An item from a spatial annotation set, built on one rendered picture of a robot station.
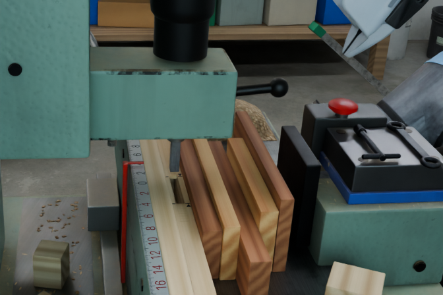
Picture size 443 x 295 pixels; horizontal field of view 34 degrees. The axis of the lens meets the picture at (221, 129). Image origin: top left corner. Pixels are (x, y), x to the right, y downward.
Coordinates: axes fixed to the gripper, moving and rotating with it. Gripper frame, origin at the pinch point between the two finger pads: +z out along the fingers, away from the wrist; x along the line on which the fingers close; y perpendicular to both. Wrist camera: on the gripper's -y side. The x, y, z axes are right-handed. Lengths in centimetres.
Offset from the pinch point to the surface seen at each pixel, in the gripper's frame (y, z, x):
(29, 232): 14.7, 40.8, -12.8
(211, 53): 12.0, 8.2, -1.5
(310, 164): 1.1, 10.6, 7.9
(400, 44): -184, 7, -307
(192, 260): 8.5, 21.2, 14.4
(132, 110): 16.9, 15.6, 3.5
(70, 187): -28, 108, -166
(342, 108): -1.8, 5.8, 1.4
